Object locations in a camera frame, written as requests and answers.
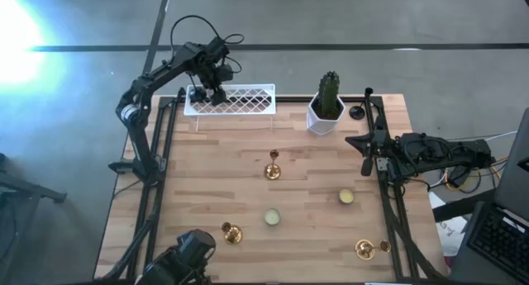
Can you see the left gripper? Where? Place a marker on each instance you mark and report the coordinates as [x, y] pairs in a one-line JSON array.
[[217, 74]]

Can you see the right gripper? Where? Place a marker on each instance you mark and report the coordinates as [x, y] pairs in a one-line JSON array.
[[378, 150]]

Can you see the gold candlestick holder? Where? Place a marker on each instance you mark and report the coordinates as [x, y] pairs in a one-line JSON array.
[[234, 235], [365, 249], [273, 172]]

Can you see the pale candle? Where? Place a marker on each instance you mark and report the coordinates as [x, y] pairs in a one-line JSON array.
[[273, 217]]

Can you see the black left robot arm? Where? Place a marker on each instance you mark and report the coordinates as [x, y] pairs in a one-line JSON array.
[[182, 60]]

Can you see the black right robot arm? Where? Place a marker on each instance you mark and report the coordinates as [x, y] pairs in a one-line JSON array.
[[446, 153]]

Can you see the yellow candle in gold cup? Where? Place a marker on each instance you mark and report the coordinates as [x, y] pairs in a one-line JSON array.
[[346, 196]]

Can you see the white hexagonal plant pot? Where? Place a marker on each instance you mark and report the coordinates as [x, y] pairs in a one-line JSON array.
[[322, 126]]

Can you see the green cactus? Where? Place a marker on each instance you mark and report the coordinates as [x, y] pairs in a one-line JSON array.
[[329, 95]]

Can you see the black power adapter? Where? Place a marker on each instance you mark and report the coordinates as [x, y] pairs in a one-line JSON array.
[[457, 177]]

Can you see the black support bar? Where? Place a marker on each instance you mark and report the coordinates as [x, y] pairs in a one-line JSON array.
[[458, 208]]

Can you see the white paper sheet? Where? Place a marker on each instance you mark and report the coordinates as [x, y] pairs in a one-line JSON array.
[[448, 231]]

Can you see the gray laptop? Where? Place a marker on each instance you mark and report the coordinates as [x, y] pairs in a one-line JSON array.
[[512, 173]]

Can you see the black metal stand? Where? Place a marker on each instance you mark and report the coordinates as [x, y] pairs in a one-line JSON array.
[[37, 192]]

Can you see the black metal table frame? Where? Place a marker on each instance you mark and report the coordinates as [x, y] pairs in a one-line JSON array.
[[289, 98]]

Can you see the black bulky camera device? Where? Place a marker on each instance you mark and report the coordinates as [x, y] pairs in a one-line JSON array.
[[190, 245]]

